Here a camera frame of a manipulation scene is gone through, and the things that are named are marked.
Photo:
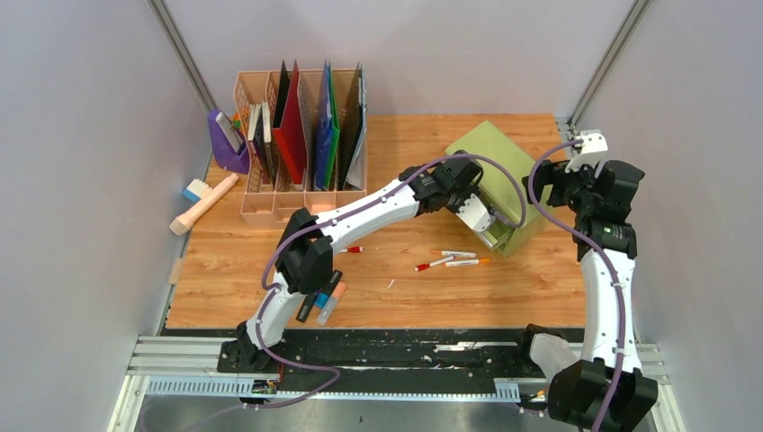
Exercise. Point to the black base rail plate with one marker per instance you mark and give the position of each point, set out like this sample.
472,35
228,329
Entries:
426,364

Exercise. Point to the blue white eraser block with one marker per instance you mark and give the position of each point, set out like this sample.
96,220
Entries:
196,190

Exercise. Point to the green translucent plastic folder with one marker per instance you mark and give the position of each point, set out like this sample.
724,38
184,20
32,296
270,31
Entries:
333,129

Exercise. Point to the blue highlighter marker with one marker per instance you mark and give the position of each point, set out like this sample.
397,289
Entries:
327,290

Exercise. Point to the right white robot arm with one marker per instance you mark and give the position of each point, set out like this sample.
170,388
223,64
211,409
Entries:
603,388

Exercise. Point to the green metal drawer cabinet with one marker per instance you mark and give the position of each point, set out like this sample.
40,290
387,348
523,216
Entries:
518,221

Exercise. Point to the beige rolled tube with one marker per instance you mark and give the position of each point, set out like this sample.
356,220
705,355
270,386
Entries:
185,221

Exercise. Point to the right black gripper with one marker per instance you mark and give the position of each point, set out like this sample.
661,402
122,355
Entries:
547,173

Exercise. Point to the white orange marker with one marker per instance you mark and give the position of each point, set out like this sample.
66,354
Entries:
452,253

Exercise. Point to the purple folder behind organizer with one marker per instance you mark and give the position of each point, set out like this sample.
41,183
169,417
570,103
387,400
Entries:
228,145

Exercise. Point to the beige plastic file organizer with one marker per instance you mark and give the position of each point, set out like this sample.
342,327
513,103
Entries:
268,207

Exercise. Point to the black clipboard blue back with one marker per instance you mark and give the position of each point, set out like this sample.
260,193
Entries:
350,128

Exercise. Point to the blue binder folder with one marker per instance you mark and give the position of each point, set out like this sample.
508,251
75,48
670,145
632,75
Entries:
325,131

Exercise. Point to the orange yellow booklet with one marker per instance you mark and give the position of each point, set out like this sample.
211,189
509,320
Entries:
252,121

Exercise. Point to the red binder folder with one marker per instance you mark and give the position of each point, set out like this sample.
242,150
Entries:
287,126

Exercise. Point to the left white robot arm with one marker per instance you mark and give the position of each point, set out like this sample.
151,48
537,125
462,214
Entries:
303,262

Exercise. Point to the small orange cap marker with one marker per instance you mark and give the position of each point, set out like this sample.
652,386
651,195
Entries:
467,262

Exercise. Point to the purple highlighter marker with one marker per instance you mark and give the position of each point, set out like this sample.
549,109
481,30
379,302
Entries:
306,307

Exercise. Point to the small red cap marker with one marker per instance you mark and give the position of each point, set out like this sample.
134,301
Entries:
438,262

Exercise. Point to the orange highlighter marker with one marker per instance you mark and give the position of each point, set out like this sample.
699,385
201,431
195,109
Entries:
331,304

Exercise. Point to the black notebook with sticker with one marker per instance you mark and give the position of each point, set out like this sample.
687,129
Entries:
264,140

